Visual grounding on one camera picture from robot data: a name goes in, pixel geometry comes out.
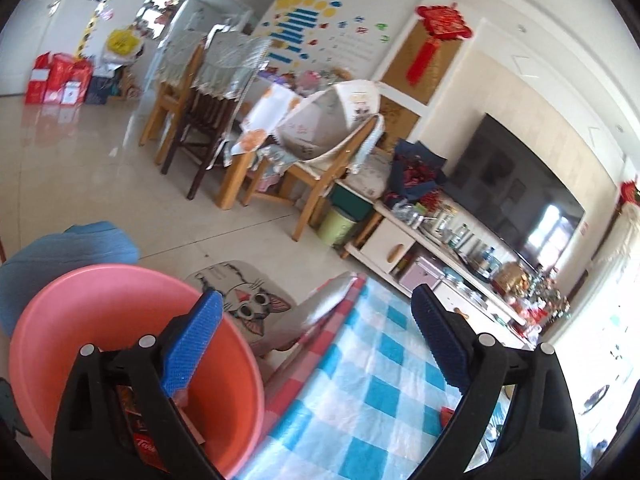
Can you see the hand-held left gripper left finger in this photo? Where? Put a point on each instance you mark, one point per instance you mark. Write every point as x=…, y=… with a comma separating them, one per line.
x=192, y=345

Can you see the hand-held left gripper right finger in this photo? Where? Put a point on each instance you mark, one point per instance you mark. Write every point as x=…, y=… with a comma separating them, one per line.
x=442, y=340

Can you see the pink plastic basin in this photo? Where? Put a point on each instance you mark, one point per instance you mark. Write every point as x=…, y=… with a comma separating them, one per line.
x=100, y=310

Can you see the dark red wrapper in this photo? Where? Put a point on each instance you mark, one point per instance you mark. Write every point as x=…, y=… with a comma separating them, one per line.
x=142, y=442

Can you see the pale green trash bin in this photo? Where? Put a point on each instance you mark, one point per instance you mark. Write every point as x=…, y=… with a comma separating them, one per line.
x=337, y=227

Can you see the cat print stool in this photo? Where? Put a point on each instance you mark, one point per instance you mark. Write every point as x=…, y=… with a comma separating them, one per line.
x=245, y=300

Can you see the pink storage box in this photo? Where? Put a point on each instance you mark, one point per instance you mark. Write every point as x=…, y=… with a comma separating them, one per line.
x=420, y=272

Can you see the golden gift ornament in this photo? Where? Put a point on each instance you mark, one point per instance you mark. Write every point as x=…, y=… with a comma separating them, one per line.
x=507, y=275

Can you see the blue white checked tablecloth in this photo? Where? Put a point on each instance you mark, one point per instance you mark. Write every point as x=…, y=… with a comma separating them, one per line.
x=360, y=385

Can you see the cream tv cabinet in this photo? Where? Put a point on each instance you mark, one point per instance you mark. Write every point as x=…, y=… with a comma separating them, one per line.
x=385, y=245

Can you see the artificial flower arrangement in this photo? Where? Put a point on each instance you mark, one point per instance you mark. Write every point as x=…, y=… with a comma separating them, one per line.
x=547, y=295

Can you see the blue round stool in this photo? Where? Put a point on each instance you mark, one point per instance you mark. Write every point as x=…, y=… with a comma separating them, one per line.
x=60, y=260

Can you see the green storage box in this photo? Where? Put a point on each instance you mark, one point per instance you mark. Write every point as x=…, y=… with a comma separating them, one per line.
x=350, y=202

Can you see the black flat television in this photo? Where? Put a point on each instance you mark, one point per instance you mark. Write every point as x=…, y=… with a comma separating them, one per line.
x=510, y=185

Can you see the dark blue wrapped bouquet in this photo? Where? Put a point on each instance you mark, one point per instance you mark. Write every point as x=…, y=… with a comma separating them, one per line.
x=415, y=170

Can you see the light wooden chair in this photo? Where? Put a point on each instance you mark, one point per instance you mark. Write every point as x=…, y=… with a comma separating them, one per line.
x=307, y=210

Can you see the white printed bag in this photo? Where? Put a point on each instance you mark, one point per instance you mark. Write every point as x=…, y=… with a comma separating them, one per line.
x=372, y=175

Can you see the pale green lace cloth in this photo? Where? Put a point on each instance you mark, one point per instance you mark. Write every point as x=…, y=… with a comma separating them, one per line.
x=372, y=135

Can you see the dark wooden chair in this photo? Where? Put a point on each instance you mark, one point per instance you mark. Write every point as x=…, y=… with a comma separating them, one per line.
x=210, y=110

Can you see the small red chinese knot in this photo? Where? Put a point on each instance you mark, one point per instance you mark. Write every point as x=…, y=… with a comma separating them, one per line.
x=629, y=192

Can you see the lace covered wooden chair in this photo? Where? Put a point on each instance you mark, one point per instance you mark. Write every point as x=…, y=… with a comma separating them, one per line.
x=170, y=105

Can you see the orange print dining tablecloth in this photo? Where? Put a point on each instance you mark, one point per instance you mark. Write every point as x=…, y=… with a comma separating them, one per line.
x=265, y=115

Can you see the white cartoon print cloth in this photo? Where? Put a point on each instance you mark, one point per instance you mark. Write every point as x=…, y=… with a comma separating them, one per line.
x=320, y=125

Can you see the dark blue gift bag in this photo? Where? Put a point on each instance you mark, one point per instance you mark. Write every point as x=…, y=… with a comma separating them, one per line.
x=100, y=91

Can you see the large red gift bag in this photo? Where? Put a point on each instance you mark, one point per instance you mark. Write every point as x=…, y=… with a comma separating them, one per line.
x=57, y=80

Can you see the yellow plastic bag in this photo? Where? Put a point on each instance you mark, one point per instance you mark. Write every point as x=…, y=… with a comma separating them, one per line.
x=122, y=42

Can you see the large red chinese knot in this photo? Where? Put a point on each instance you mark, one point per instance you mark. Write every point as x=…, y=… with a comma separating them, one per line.
x=442, y=20

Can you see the colourful wall stickers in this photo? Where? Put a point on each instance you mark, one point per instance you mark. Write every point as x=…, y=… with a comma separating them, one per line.
x=300, y=25

